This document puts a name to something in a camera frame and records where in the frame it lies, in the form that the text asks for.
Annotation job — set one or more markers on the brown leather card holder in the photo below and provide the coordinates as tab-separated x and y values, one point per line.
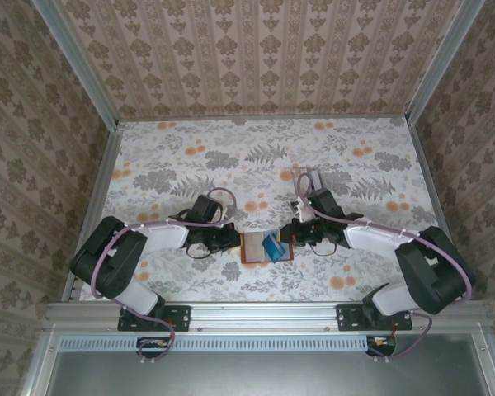
253	247

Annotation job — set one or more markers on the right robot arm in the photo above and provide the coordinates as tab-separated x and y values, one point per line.
429	268

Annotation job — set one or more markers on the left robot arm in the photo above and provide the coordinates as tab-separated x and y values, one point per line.
107	264

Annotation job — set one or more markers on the floral tablecloth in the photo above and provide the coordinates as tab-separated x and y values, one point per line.
189	156

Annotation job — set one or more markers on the black connector board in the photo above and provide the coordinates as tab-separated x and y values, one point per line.
150	346
381	345

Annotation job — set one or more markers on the grey sheet metal panel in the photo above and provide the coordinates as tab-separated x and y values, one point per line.
264	375

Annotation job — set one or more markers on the wide aluminium frame rail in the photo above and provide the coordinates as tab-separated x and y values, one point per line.
264	315

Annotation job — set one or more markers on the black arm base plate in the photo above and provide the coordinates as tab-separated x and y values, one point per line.
348	319
177	319

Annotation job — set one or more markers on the aluminium side rail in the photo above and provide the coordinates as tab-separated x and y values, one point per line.
433	206
103	185

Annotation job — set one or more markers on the aluminium frame post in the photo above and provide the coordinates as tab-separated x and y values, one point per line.
74	62
445	62

